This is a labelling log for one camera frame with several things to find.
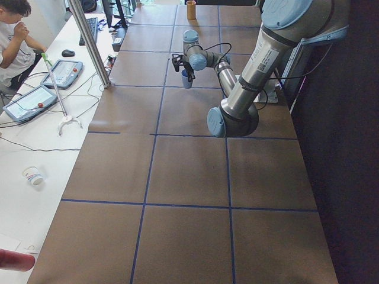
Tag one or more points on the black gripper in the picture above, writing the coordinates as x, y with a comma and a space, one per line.
188, 65

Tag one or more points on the blue plastic cup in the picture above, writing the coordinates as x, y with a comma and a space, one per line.
186, 84

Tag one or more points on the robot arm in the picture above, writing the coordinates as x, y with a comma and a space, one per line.
284, 25

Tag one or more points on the wooden bamboo cup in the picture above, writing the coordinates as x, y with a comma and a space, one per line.
191, 10

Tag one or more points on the paper cup on side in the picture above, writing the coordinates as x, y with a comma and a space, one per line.
33, 175

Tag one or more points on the black keyboard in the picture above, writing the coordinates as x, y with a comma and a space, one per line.
92, 24

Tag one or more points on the upper teach pendant tablet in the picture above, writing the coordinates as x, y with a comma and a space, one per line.
65, 72

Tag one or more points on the teach pendant tablet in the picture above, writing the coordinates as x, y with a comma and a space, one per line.
30, 104
65, 72

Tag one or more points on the black computer mouse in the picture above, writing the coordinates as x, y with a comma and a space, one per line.
68, 53

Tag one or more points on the white reacher grabber tool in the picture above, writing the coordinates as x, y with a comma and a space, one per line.
49, 81

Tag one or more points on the lower teach pendant tablet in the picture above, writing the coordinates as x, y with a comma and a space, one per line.
30, 104

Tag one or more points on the seated person white shirt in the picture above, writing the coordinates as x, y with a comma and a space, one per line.
19, 51

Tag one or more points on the red cylinder bottle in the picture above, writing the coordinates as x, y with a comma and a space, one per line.
15, 261

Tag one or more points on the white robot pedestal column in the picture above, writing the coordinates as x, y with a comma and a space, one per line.
269, 93

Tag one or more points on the aluminium frame post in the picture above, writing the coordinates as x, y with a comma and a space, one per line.
80, 19

